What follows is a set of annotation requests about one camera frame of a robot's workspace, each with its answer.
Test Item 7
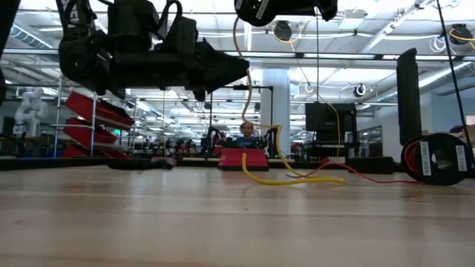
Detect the black monitor on stand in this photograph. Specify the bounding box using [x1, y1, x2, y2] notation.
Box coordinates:
[304, 102, 358, 159]

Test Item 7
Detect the red box with dark lid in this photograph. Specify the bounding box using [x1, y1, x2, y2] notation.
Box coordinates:
[217, 148, 269, 172]

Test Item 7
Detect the black glove with red cuff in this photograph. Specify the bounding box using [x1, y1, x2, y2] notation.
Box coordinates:
[107, 156, 177, 171]

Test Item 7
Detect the black spool for yellow cord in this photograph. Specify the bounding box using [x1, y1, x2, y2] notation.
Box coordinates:
[234, 0, 278, 27]

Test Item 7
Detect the black pouch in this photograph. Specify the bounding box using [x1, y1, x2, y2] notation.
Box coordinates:
[345, 156, 396, 175]

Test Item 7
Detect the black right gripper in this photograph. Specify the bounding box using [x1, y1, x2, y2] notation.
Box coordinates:
[275, 0, 338, 22]

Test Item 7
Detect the black spool for red wire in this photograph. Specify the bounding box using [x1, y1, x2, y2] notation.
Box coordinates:
[400, 132, 474, 187]

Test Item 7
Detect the metal rack with red bins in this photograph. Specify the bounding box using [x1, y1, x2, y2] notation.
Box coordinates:
[51, 77, 137, 159]

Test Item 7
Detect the yellow cord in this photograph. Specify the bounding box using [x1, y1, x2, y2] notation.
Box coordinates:
[232, 16, 347, 186]

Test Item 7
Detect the long ceiling light strip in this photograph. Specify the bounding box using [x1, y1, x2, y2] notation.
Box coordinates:
[224, 50, 475, 61]

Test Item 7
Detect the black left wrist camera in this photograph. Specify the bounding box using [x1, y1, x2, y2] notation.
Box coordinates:
[172, 16, 198, 56]

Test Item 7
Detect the black gantry frame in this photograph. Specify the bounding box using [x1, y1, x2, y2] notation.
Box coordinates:
[209, 84, 275, 149]

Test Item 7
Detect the black ceiling cord reel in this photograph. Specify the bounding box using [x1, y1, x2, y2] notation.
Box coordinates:
[448, 23, 475, 46]
[272, 20, 294, 42]

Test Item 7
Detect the white building column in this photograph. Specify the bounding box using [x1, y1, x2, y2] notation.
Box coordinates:
[261, 68, 291, 156]

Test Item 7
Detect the thin black slanted cable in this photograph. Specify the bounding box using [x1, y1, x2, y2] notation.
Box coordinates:
[436, 0, 474, 153]

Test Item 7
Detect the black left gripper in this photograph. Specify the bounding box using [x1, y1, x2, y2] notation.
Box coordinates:
[107, 0, 250, 102]

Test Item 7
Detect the thin red wire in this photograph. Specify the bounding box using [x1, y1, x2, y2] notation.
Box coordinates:
[286, 161, 425, 185]

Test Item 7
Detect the person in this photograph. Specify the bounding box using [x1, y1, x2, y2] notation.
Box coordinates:
[234, 121, 265, 149]

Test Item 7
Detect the yellow hanging cable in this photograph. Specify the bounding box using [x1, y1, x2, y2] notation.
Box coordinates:
[328, 102, 341, 157]

